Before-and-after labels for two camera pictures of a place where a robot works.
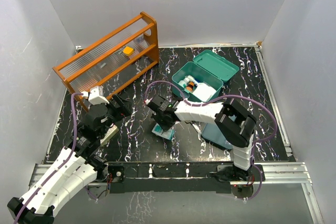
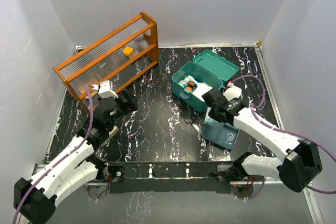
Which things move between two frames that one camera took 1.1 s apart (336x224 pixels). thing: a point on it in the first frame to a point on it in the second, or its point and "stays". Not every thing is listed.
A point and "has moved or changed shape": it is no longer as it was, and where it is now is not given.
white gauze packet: x=203 y=92 stays
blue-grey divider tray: x=211 y=134 stays
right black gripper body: x=165 y=124 to x=212 y=115
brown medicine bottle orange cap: x=190 y=87 stays
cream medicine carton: x=112 y=131 stays
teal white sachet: x=168 y=134 has moved or changed shape
